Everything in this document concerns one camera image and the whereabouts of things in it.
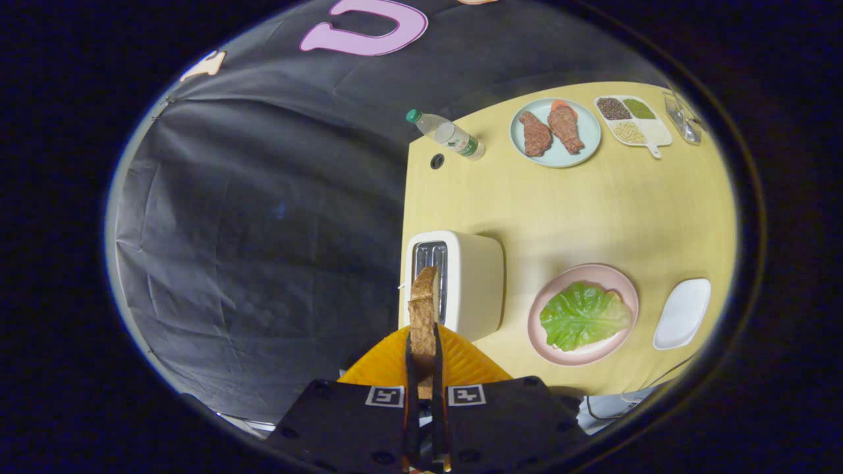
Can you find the cream white toaster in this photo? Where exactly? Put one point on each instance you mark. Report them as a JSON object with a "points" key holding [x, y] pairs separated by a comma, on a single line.
{"points": [[477, 283]]}

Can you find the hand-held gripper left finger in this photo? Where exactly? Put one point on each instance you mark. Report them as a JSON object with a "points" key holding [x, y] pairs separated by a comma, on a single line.
{"points": [[349, 428]]}

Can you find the white rounded square plate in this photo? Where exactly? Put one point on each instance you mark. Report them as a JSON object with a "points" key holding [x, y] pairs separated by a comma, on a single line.
{"points": [[681, 316]]}

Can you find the white divided tray of beans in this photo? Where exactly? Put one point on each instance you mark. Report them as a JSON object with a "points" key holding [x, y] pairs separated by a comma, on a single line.
{"points": [[652, 133]]}

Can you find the black backdrop cloth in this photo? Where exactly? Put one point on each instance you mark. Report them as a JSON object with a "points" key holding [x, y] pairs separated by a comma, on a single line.
{"points": [[263, 230]]}

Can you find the toasted bread slice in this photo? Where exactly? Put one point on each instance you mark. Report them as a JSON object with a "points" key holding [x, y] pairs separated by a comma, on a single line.
{"points": [[423, 322]]}

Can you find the pink round plate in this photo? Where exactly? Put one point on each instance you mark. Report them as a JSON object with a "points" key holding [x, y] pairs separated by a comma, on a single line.
{"points": [[586, 272]]}

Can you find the green lettuce leaf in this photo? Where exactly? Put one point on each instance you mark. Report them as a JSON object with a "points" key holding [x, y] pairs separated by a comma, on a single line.
{"points": [[583, 316]]}

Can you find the pale blue round plate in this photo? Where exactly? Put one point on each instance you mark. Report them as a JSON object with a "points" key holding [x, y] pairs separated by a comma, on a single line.
{"points": [[556, 157]]}

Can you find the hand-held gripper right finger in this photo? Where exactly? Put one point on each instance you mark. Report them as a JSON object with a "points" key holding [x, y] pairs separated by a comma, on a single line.
{"points": [[500, 428]]}

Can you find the orange carrot slice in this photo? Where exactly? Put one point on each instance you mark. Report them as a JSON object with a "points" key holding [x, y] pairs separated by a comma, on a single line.
{"points": [[561, 103]]}

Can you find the clear plastic water bottle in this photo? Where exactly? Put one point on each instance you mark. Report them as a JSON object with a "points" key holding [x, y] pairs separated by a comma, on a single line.
{"points": [[451, 135]]}

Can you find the brown meat piece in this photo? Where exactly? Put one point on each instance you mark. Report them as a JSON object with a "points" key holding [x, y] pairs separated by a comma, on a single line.
{"points": [[566, 128], [535, 133]]}

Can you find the clear glass container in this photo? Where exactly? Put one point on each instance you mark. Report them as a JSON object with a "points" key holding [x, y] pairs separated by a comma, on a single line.
{"points": [[685, 122]]}

